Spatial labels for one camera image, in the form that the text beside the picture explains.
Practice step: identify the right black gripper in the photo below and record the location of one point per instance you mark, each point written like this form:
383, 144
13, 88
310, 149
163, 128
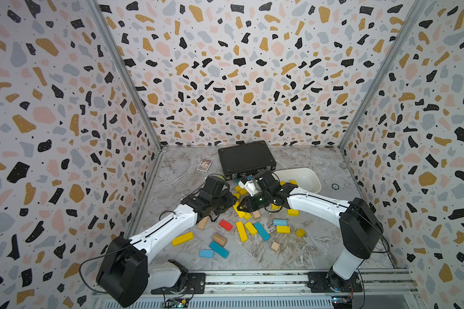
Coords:
249, 206

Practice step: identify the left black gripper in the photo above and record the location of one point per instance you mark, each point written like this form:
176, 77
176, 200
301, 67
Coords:
231, 199

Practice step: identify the yellow slanted block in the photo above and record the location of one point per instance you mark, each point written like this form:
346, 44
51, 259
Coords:
241, 214

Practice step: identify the white plastic bin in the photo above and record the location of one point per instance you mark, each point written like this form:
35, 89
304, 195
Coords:
304, 177

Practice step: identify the long yellow block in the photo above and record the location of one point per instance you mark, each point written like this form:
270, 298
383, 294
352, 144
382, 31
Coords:
182, 239
241, 231

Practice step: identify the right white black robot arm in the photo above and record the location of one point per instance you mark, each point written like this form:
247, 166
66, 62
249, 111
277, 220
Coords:
360, 229

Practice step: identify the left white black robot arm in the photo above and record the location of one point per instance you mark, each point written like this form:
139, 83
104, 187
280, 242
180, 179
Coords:
127, 270

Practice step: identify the natural wood block centre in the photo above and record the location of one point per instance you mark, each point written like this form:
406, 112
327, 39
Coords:
256, 215

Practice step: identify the yellow block right cluster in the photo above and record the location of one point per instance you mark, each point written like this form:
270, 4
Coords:
293, 212

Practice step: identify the light blue cylinder block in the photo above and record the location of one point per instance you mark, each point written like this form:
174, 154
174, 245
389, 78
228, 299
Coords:
279, 222

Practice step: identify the red block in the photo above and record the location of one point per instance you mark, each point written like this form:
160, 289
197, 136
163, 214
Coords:
226, 225

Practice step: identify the natural wood long block left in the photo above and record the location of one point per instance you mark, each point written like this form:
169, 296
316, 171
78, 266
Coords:
202, 224

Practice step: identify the teal slanted block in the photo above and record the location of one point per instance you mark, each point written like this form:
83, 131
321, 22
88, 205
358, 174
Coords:
263, 233

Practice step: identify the small card box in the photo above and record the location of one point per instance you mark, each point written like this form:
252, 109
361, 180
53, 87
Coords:
204, 165

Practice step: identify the yellow block near cylinder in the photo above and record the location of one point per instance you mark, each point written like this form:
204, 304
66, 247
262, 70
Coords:
283, 229

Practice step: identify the yellow block beside teal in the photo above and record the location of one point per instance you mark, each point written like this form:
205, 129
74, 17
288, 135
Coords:
251, 228

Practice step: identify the natural wood block front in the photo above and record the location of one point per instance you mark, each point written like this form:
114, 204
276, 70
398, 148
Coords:
217, 238

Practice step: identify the black briefcase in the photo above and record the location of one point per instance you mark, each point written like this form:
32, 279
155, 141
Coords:
246, 159

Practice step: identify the yellow triangle block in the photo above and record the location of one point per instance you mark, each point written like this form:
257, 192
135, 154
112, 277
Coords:
300, 233

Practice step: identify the small natural wood cube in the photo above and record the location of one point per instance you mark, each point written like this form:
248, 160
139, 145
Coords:
275, 246

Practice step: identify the teal long block front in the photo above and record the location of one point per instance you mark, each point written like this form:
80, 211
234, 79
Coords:
220, 250

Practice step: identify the small light blue block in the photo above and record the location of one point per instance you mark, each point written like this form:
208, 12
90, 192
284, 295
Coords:
206, 253

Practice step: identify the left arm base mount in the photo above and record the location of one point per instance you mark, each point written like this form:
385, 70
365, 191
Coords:
191, 283

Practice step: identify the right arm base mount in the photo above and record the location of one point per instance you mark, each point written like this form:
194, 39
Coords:
327, 282

